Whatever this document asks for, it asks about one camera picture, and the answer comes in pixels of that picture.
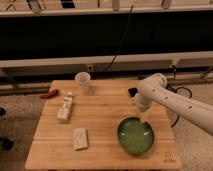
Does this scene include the green ceramic bowl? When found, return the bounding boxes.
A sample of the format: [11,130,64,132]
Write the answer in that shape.
[117,117,155,155]

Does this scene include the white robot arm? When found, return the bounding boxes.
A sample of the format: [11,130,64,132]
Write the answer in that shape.
[135,73,213,136]

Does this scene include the black smartphone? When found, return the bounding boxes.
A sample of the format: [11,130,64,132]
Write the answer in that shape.
[128,87,138,98]

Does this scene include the white rectangular sponge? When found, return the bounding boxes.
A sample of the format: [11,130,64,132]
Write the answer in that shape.
[73,128,88,150]

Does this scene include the wooden folding table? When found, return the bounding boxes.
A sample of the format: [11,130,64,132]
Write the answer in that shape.
[25,80,181,170]

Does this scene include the clear plastic cup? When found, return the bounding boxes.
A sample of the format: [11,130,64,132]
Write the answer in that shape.
[75,72,91,93]

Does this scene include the white tube with cap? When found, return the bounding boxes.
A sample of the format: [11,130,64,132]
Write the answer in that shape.
[57,91,73,122]

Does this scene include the red brown object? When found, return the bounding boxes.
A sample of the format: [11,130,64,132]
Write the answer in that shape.
[39,89,59,99]

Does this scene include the white wall outlet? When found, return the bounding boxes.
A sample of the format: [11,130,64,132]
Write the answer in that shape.
[88,65,93,72]

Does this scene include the black hanging cable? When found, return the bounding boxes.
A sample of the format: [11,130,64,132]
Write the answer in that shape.
[102,4,135,72]

